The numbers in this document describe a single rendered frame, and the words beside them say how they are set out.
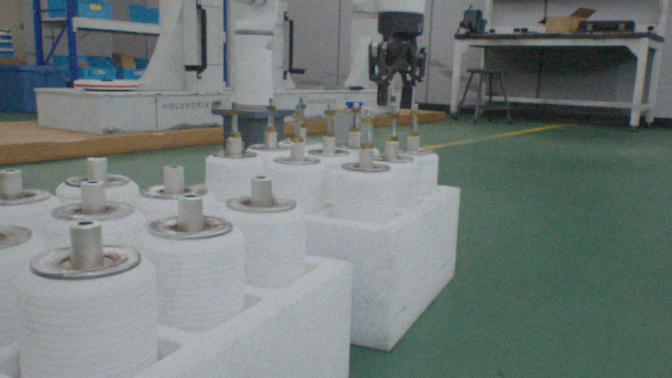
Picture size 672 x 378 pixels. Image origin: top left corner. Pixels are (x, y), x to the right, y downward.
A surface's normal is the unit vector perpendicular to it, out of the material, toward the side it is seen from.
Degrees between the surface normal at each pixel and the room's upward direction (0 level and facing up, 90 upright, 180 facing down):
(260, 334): 90
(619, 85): 90
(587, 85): 90
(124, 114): 90
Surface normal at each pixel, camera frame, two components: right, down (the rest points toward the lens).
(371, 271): -0.41, 0.16
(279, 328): 0.90, 0.11
